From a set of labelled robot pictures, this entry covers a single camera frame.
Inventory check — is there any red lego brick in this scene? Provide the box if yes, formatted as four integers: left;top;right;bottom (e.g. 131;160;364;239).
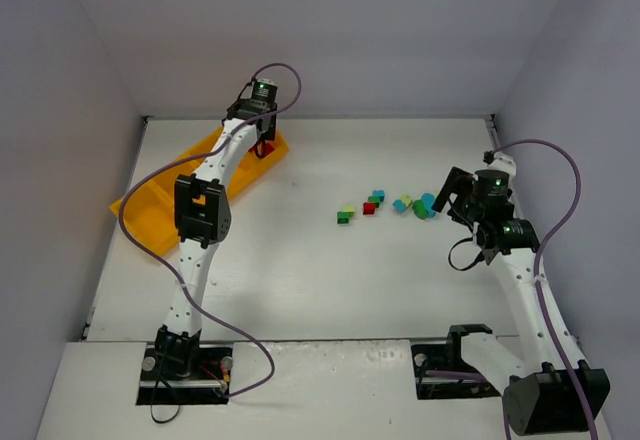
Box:
362;202;377;216

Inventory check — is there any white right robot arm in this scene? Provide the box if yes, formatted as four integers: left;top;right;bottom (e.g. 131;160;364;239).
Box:
433;167;610;436

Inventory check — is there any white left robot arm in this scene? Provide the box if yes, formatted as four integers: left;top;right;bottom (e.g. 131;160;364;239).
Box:
155;78;277;379

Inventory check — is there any cyan rounded lego piece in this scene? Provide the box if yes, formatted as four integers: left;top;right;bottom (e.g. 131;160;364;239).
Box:
421;193;436;210

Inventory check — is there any green rounded lego piece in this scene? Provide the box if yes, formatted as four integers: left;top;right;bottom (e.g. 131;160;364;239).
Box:
412;199;436;220

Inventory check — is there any pale yellow small lego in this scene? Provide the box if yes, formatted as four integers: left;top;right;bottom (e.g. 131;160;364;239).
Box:
400;195;413;207

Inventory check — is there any cyan small lego brick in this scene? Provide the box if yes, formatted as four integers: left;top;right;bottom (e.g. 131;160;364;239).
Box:
392;199;408;213

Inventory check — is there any dark green lego brick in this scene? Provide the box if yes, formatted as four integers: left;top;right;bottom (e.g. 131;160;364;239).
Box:
336;211;351;225

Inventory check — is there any yellow four-compartment sorting tray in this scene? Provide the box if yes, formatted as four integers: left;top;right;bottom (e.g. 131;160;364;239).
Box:
124;132;289;256

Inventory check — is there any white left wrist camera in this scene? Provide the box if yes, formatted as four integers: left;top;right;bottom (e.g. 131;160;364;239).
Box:
254;78;277;90

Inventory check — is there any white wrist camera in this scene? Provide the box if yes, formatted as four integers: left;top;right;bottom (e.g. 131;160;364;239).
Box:
254;78;277;90
483;151;517;181

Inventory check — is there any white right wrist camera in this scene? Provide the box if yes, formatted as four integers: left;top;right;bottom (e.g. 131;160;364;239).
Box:
483;151;517;181

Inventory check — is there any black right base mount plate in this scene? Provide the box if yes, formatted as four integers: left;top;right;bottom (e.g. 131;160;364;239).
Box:
411;342;500;401

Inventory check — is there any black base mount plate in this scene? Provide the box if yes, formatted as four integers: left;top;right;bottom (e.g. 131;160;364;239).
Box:
136;344;233;406
411;342;500;401

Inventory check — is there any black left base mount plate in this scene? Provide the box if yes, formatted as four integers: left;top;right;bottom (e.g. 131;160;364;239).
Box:
136;344;233;406

